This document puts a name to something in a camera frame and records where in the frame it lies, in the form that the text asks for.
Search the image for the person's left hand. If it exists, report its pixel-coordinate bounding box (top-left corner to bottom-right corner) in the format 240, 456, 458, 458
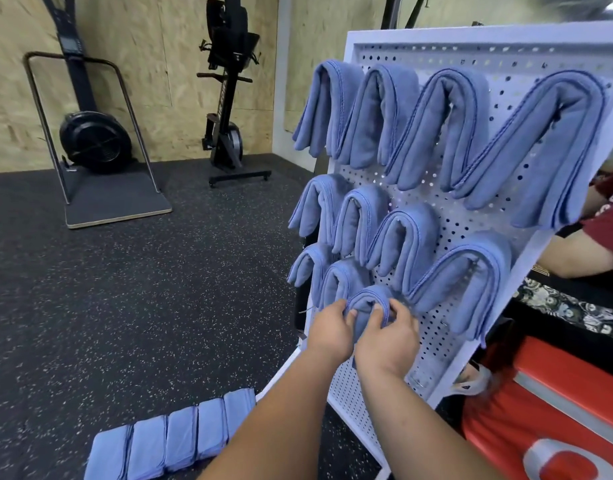
306, 297, 358, 368

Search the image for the person's right hand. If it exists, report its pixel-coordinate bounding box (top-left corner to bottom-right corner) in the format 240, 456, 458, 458
352, 297, 422, 381

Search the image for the person's left forearm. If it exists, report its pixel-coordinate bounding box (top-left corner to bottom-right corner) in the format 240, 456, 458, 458
199, 345, 350, 480

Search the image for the red padded block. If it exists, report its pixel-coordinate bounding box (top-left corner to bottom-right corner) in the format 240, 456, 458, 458
461, 337, 613, 480

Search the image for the plain blue towel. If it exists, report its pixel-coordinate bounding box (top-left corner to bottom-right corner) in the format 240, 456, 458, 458
344, 283, 398, 342
334, 63, 424, 172
363, 201, 444, 296
314, 257, 374, 312
127, 415, 171, 480
293, 59, 366, 161
223, 387, 259, 444
195, 397, 231, 464

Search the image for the black upright exercise machine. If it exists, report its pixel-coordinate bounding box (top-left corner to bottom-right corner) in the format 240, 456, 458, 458
197, 0, 274, 188

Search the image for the black ski trainer wooden-edged platform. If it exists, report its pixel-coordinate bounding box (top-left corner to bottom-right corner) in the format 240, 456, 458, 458
23, 0, 174, 231

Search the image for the white perforated metal rack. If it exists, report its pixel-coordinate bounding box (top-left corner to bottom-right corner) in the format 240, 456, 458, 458
255, 19, 613, 480

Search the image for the person's right forearm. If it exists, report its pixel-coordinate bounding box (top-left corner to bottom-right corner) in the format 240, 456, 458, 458
356, 365, 508, 480

